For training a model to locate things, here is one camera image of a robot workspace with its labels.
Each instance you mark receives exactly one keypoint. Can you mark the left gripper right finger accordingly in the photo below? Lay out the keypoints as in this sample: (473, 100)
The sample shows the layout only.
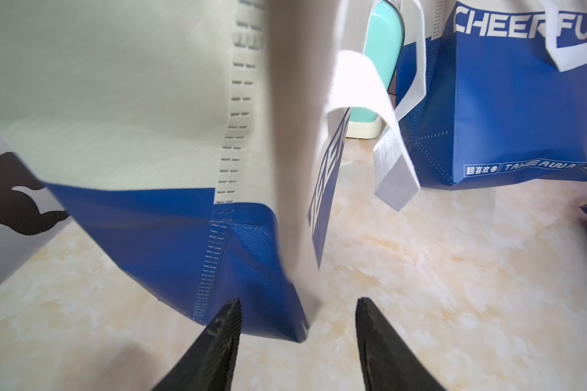
(387, 363)

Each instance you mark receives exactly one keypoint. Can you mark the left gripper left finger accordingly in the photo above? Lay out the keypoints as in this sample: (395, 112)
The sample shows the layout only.
(210, 362)

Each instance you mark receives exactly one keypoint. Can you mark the mint green toaster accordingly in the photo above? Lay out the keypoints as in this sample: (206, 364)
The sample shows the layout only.
(383, 46)

